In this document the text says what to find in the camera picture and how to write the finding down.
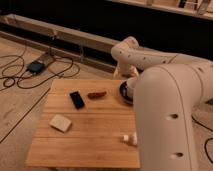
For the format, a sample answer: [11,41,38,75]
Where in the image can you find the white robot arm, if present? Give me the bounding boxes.
[111,37,213,171]

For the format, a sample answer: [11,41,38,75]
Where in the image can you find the dark ceramic bowl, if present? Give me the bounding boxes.
[119,81,133,105]

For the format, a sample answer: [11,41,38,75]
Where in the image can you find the brown sausage toy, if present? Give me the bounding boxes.
[87,91,107,99]

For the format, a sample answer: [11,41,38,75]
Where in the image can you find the black rectangular phone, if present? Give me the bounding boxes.
[70,91,85,109]

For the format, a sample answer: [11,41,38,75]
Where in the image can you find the wooden table board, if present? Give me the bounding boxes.
[26,79,140,169]

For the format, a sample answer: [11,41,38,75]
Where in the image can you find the long wooden beam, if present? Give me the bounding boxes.
[0,13,213,84]

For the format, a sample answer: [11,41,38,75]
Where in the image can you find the small white figurine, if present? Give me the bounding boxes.
[122,133,138,146]

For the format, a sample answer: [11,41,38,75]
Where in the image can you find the white square block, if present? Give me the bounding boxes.
[49,115,72,132]

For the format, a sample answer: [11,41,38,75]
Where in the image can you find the blue power adapter box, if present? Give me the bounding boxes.
[27,61,45,74]

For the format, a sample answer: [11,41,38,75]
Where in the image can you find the black cable right side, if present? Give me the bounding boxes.
[191,113,213,166]

